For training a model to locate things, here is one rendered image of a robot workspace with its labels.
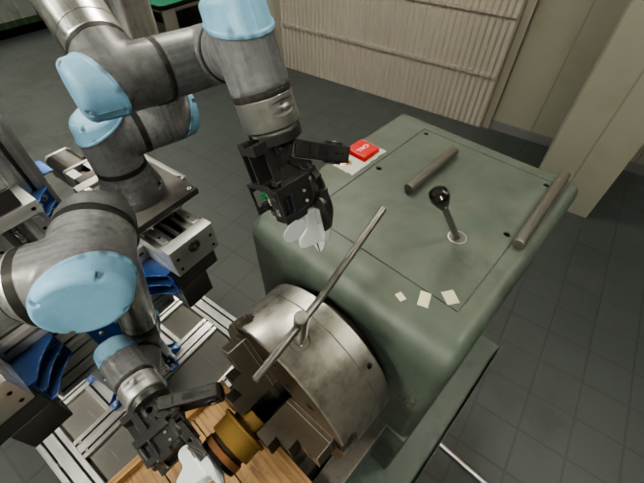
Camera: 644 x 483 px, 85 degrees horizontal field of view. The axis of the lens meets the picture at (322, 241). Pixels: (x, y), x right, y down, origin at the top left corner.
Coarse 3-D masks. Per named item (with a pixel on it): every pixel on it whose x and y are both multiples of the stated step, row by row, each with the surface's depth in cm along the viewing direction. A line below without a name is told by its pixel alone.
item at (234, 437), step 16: (224, 416) 61; (240, 416) 61; (256, 416) 61; (224, 432) 58; (240, 432) 58; (256, 432) 60; (208, 448) 58; (224, 448) 57; (240, 448) 57; (256, 448) 59; (224, 464) 57; (240, 464) 59
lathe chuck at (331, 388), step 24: (264, 312) 62; (288, 312) 60; (264, 336) 57; (312, 336) 57; (288, 360) 54; (312, 360) 55; (336, 360) 56; (288, 384) 58; (312, 384) 53; (336, 384) 55; (360, 384) 57; (312, 408) 56; (336, 408) 54; (360, 408) 57; (336, 432) 54; (360, 432) 59; (336, 456) 64
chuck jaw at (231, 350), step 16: (240, 336) 62; (224, 352) 61; (240, 352) 60; (256, 352) 62; (240, 368) 60; (256, 368) 62; (240, 384) 60; (256, 384) 62; (272, 384) 63; (240, 400) 60; (256, 400) 62
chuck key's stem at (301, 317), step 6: (300, 312) 50; (306, 312) 50; (294, 318) 49; (300, 318) 49; (306, 318) 49; (294, 324) 50; (300, 324) 49; (306, 324) 50; (306, 330) 51; (300, 336) 52; (306, 336) 53; (294, 342) 56; (300, 342) 55
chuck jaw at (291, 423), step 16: (288, 400) 63; (288, 416) 61; (304, 416) 60; (272, 432) 59; (288, 432) 59; (304, 432) 58; (320, 432) 58; (272, 448) 59; (288, 448) 57; (304, 448) 58; (320, 448) 56; (320, 464) 57
